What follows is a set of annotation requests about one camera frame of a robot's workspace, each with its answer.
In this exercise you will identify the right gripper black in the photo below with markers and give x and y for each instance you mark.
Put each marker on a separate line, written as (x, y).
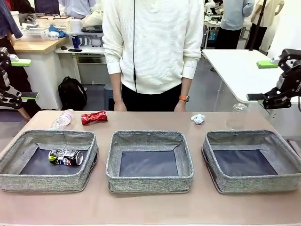
(291, 82)

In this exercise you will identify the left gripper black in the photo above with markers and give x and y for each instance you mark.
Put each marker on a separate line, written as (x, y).
(3, 78)

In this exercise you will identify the clear plastic bottle pink label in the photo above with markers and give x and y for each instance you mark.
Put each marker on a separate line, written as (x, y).
(62, 120)

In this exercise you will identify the clear plastic cup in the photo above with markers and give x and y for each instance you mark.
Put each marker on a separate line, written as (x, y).
(236, 117)

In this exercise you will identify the crushed red drink can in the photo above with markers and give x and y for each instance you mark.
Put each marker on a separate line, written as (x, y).
(94, 117)

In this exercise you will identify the crushed black drink can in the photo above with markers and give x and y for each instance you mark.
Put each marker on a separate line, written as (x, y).
(65, 157)

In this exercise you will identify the white paper ball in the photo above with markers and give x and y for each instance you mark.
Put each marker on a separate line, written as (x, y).
(198, 118)

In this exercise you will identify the person's left forearm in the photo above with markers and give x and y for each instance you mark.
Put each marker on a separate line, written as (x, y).
(187, 87)

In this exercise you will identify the person's right forearm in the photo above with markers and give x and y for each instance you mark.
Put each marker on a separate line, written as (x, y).
(116, 87)

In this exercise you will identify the person's right hand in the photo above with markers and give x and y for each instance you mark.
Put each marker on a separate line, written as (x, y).
(120, 106)

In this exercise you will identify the person's left hand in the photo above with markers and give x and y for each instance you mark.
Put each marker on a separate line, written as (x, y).
(181, 107)

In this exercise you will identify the wooden top side table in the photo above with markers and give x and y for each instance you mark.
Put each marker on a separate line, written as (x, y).
(37, 46)

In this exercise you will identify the large white table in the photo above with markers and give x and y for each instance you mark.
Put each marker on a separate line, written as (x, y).
(235, 70)

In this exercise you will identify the clear plastic container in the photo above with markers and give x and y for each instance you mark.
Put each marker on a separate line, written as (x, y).
(35, 34)

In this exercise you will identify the black backpack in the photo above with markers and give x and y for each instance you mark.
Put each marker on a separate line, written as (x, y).
(71, 94)

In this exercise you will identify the black computer mouse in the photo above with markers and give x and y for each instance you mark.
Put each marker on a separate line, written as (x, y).
(63, 47)

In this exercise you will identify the bystander in blue jacket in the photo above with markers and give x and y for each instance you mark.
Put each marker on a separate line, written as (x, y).
(7, 23)

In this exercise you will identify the black tripod pole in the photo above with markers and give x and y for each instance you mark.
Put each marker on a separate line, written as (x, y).
(258, 23)

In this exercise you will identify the white bucket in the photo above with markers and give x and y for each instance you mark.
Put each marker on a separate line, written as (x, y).
(16, 18)

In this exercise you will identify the blue cloth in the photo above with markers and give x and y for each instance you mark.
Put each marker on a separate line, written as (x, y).
(60, 33)

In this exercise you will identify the black phone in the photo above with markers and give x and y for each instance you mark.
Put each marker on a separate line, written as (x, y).
(75, 50)

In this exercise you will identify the bystander in cream jacket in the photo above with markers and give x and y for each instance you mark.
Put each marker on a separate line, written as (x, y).
(270, 14)

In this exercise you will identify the white plastic crate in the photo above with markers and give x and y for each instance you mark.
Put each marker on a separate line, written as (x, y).
(54, 23)

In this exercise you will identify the blue drink bottle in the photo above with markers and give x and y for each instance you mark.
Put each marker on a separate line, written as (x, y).
(75, 42)

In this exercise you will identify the white paper roll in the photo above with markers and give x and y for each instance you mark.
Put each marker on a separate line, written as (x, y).
(75, 26)

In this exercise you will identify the white desk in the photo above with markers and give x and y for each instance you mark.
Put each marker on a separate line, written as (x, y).
(91, 50)

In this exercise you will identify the bystander in dark clothes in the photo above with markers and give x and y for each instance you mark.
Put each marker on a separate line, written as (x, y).
(47, 5)

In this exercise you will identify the bystander in pale blue sweater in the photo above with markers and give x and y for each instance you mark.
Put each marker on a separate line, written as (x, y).
(235, 14)

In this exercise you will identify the bystander in light blue shirt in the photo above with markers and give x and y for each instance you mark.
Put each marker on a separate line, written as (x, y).
(77, 7)

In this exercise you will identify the cream fabric bag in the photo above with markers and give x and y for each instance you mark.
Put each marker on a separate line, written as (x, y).
(92, 18)

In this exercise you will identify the orange wrist watch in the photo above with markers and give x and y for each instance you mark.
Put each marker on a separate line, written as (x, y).
(184, 98)

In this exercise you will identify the grey fabric basket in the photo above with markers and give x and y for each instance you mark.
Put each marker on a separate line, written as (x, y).
(47, 181)
(254, 183)
(150, 183)

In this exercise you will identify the person in white sweater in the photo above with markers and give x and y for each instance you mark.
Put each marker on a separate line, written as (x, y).
(160, 47)

